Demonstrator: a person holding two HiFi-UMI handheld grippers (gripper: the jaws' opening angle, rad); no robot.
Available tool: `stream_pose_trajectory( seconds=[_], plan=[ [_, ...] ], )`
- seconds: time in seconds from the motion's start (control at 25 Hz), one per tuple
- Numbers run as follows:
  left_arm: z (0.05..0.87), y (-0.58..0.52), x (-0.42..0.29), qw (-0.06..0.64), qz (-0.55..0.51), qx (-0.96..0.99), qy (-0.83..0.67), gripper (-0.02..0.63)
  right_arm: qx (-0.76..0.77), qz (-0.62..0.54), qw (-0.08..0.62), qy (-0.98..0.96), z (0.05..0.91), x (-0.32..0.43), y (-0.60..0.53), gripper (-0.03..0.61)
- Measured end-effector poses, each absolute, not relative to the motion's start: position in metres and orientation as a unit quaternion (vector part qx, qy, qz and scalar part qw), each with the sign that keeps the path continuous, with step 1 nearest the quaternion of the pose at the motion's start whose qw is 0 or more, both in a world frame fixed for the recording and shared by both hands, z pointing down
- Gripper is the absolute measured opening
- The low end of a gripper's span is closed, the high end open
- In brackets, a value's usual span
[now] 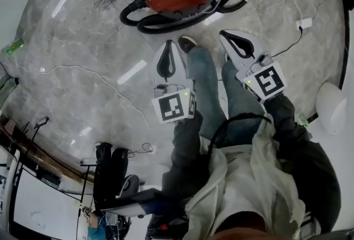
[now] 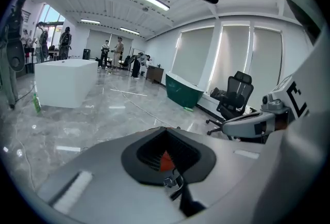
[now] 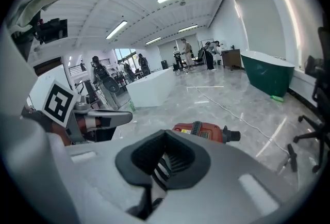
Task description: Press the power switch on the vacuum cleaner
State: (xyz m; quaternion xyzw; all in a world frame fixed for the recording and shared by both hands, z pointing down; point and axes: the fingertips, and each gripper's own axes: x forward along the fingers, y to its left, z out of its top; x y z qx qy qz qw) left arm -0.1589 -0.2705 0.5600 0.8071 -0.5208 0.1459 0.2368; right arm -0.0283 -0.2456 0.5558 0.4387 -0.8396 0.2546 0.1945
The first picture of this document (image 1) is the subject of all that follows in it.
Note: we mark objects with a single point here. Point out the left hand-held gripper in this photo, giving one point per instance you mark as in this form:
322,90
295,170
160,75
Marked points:
171,106

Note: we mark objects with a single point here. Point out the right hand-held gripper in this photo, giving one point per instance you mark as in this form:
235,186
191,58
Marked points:
266,81

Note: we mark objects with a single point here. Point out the person's right forearm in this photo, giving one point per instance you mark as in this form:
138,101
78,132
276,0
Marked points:
285,120

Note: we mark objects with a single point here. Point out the person's left forearm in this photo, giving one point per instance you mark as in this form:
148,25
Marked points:
185,145

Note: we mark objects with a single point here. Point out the person's left dark shoe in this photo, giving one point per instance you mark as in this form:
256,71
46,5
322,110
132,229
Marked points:
186,44

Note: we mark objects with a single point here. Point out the person's left leg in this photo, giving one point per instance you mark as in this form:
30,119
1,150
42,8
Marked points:
206,81

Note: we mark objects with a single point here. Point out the person's leg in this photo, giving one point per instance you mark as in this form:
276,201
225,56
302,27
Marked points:
240,100
206,81

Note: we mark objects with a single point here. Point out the white paper piece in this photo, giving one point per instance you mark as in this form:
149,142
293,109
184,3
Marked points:
213,19

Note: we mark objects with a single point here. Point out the person's right leg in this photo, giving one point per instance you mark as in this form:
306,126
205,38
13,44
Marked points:
240,100

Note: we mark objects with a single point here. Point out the white power adapter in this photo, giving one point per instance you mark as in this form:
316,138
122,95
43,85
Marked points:
304,23

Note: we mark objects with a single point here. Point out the green plastic bottle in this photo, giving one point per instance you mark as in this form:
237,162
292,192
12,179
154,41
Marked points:
13,46
303,120

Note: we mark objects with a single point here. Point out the white rounded fixture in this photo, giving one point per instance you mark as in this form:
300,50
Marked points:
332,111

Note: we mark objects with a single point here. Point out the person's white jacket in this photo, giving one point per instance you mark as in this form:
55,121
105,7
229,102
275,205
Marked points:
249,178

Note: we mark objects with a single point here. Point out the black tripod stand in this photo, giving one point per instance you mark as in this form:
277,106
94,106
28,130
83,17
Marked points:
38,122

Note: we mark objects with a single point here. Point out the brown wooden table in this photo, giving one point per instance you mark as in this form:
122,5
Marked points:
41,156

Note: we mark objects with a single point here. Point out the white whiteboard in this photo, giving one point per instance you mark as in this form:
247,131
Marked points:
41,205

